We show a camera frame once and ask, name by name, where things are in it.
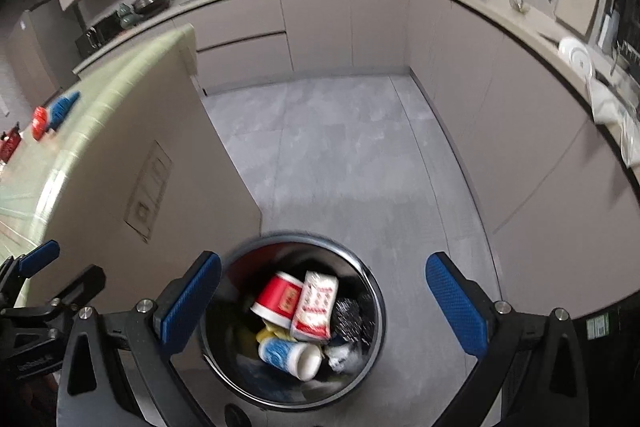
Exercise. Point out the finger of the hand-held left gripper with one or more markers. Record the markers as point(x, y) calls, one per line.
point(82, 287)
point(40, 257)

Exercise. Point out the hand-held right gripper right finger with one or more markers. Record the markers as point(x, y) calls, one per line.
point(457, 307)

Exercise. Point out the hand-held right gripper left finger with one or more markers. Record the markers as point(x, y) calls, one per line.
point(187, 302)

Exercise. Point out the red paper cup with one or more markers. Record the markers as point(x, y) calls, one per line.
point(280, 297)

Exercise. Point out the blue white paper cup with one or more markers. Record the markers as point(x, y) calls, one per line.
point(280, 353)

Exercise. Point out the steel wool scrubber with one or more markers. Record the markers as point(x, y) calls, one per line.
point(347, 314)

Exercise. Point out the red white packet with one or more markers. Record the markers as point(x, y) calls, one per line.
point(315, 302)

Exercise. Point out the round steel trash bin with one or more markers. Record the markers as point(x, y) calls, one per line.
point(310, 242)

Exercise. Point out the red pot with lid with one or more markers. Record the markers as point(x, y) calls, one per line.
point(10, 147)

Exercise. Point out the island socket panel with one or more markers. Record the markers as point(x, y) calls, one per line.
point(147, 192)

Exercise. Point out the crumpled white paper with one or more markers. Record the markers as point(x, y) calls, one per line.
point(342, 354)

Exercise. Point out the red plastic bag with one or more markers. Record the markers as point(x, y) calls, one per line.
point(40, 123)

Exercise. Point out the beige kitchen island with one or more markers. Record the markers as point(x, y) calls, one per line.
point(200, 167)

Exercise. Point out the blue bowl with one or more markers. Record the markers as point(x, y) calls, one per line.
point(62, 109)

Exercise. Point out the beige refrigerator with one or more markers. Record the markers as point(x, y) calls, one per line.
point(35, 57)

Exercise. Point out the black microwave oven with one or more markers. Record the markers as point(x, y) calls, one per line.
point(97, 34)

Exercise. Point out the wok with glass lid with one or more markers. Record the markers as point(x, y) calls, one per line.
point(149, 3)

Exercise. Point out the white plate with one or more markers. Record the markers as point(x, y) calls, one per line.
point(575, 56)

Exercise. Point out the grey kitchen base cabinets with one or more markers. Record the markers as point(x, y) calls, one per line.
point(340, 27)

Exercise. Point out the small glass bowl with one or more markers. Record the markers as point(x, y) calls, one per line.
point(520, 4)

